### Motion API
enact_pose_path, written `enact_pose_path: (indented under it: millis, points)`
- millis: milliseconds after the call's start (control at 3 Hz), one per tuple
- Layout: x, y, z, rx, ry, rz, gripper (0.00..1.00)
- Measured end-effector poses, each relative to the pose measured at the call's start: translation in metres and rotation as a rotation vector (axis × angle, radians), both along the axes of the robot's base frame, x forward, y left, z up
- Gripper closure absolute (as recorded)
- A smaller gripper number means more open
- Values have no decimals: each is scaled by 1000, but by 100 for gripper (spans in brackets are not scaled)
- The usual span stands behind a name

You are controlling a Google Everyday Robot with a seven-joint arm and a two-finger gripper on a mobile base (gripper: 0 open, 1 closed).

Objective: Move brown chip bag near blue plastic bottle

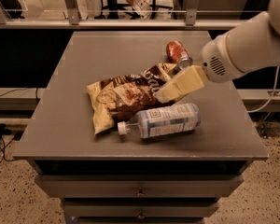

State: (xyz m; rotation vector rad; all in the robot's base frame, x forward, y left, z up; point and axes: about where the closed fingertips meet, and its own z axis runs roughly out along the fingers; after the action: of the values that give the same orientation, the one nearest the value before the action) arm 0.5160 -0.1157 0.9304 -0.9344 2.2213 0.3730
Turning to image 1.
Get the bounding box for brown chip bag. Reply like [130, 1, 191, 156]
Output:
[87, 63, 175, 134]

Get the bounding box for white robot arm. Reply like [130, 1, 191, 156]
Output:
[155, 0, 280, 103]

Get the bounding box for blue plastic water bottle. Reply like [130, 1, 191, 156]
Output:
[118, 103, 201, 139]

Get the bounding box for red soda can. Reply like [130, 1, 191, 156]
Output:
[166, 40, 193, 73]

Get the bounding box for upper drawer knob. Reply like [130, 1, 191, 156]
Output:
[136, 189, 146, 198]

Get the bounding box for drawer knob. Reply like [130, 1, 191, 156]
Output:
[136, 189, 146, 198]
[137, 212, 146, 219]

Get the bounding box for grey drawer cabinet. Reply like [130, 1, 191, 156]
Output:
[14, 31, 267, 224]

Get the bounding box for lower drawer knob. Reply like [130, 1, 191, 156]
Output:
[137, 212, 146, 219]

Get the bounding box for metal glass railing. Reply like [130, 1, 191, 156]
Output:
[0, 0, 260, 30]

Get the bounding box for black floor cables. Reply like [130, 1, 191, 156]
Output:
[0, 123, 22, 168]

